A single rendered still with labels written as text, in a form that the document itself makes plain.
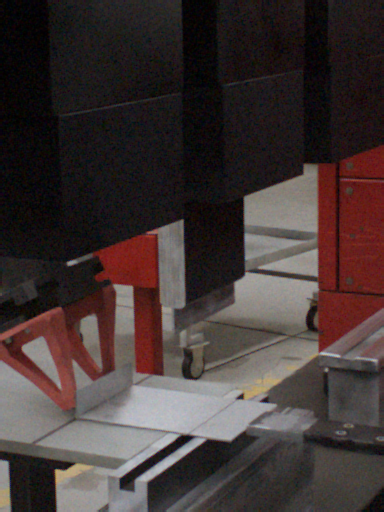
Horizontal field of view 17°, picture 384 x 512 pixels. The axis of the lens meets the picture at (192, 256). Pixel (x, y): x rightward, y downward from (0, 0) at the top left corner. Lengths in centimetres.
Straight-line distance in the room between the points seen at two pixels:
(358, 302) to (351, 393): 57
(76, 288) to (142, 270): 179
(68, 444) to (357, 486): 34
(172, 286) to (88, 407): 15
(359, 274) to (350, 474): 64
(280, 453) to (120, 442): 16
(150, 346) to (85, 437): 197
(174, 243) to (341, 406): 43
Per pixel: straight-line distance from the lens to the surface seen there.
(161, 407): 101
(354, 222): 182
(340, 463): 125
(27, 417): 101
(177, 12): 81
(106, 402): 103
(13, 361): 100
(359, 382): 127
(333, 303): 185
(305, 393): 145
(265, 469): 102
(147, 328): 291
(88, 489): 355
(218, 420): 98
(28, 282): 97
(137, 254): 280
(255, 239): 510
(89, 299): 104
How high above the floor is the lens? 132
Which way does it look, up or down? 12 degrees down
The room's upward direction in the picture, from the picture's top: 1 degrees counter-clockwise
